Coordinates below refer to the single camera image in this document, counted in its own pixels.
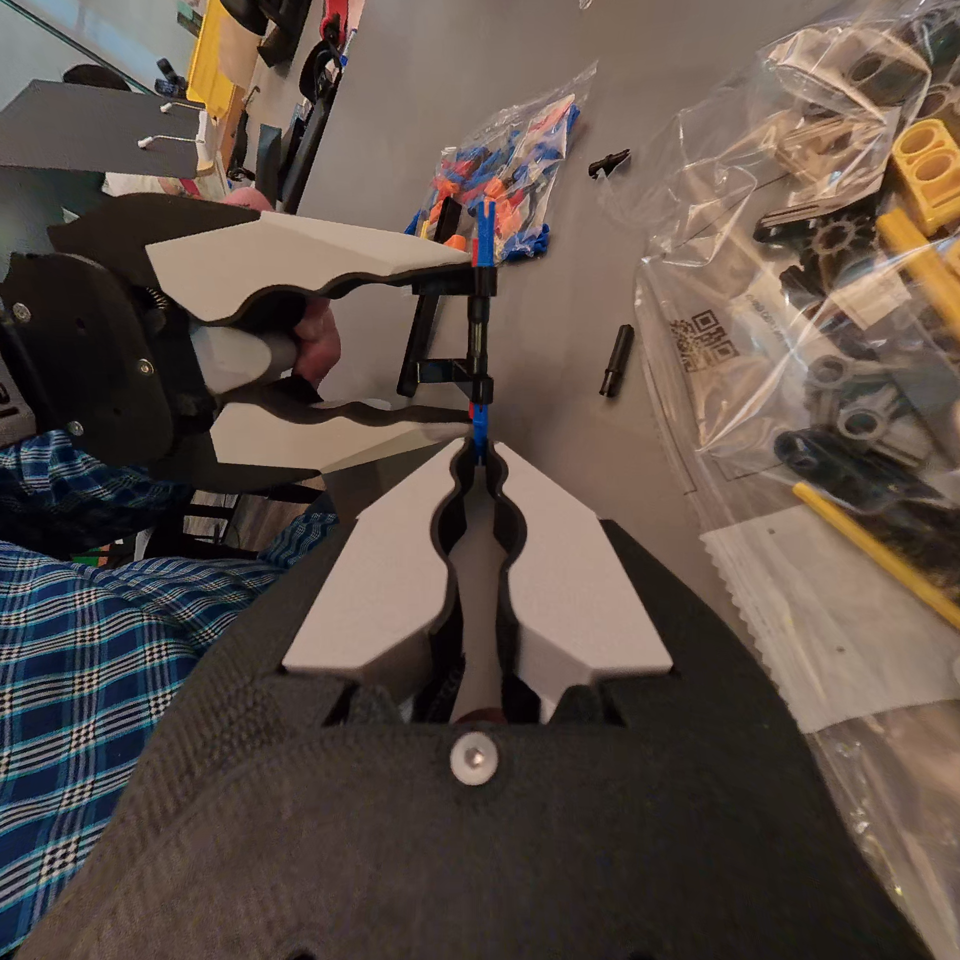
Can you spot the small black lego connector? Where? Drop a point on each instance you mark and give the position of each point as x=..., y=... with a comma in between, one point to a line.
x=609, y=163

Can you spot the black chair back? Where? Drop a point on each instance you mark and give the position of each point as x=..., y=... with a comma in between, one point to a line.
x=97, y=76

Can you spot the large clear bag of lego parts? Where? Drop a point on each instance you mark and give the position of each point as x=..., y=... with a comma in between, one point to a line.
x=750, y=390

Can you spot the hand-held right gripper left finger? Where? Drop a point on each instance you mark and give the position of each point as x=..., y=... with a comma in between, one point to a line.
x=375, y=585

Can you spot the person's left hand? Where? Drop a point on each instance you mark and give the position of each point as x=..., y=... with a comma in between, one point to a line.
x=319, y=349

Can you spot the long yellow lego axle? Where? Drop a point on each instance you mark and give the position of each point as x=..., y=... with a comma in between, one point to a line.
x=877, y=555

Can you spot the person's left forearm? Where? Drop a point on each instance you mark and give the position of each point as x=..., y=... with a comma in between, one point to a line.
x=90, y=487

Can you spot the black side table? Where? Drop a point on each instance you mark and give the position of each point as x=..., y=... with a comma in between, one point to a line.
x=97, y=131

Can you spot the small clear bag of lego parts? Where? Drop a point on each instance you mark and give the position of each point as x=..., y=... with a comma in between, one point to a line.
x=517, y=172

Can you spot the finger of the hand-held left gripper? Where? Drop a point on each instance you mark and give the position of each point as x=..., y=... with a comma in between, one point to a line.
x=300, y=255
x=300, y=439

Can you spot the yellow lego block with holes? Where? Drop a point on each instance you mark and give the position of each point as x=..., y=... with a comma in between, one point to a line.
x=930, y=165

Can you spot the black lego pin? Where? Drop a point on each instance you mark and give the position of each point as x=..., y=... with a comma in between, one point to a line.
x=617, y=360

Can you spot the person's plaid shirt torso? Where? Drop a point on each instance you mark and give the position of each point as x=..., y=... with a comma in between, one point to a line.
x=112, y=675

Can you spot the black lego frame assembly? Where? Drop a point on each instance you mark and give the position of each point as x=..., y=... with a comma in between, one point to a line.
x=480, y=330

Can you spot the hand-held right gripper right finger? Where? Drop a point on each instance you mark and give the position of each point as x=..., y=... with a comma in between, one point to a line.
x=585, y=600

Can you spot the yellow box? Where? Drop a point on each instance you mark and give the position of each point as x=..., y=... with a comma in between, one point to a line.
x=214, y=52

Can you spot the blue lego pin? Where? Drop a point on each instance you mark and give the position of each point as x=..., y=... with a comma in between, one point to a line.
x=480, y=435

